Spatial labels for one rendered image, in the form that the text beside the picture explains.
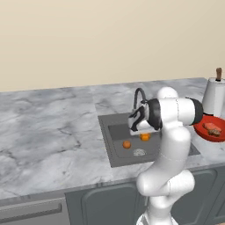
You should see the brown vegetable piece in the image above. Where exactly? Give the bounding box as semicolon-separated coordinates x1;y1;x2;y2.
207;128;221;138

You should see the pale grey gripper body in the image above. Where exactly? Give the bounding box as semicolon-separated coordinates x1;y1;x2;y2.
129;118;162;136

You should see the pale round sink drain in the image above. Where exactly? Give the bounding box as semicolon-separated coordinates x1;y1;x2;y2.
133;148;147;157

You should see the grey sink basin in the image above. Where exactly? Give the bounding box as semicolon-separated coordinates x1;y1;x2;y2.
98;112;202;169

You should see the white paper towel roll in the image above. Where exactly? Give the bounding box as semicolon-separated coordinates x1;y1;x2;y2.
201;76;225;118

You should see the red bowl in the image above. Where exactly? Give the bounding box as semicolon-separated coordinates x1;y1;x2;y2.
192;114;225;143

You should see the pink vegetable piece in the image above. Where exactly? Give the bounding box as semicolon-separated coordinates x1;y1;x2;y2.
203;122;223;132

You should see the wooden paper towel holder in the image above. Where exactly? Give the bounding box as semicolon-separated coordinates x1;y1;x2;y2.
215;67;223;82

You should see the grey cupboard door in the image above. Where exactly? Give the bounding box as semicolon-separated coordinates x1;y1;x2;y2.
171;168;220;225
64;182;149;225
205;166;225;225

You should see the black curved tap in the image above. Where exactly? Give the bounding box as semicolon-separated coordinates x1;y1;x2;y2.
133;87;148;111

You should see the silver dishwasher front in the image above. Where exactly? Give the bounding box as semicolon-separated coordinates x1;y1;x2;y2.
0;196;71;225

